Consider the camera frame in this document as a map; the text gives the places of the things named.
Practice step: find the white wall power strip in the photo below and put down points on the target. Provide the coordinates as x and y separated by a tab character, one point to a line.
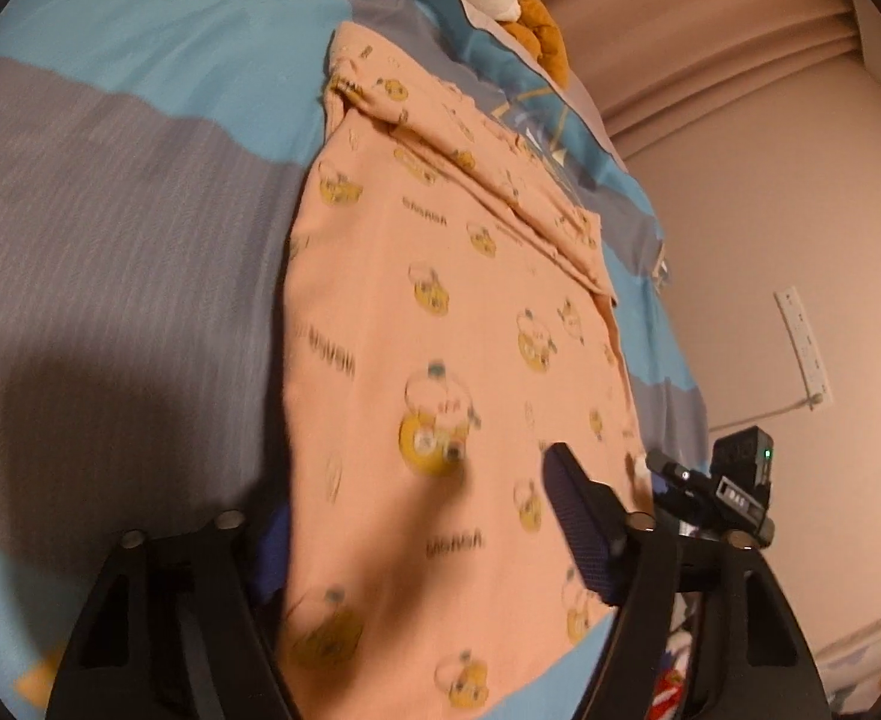
804	349

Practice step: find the pink cartoon print garment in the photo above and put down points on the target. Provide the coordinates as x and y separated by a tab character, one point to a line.
440	330

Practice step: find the light patterned bedding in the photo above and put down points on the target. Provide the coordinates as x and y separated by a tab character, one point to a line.
868	660

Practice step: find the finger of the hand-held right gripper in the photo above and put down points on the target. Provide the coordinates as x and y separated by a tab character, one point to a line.
677	476

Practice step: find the pink curtain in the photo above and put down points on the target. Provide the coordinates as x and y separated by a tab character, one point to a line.
695	22

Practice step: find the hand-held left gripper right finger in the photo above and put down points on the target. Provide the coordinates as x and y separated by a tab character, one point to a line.
577	517

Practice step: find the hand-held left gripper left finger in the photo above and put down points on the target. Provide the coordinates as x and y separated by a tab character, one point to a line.
185	615

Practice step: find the brown plush toy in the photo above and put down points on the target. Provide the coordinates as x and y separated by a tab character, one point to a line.
542	34

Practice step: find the blue grey printed bed sheet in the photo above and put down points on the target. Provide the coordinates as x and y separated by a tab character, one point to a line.
125	225

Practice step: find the red and white packet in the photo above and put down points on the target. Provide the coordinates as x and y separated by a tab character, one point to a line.
662	690

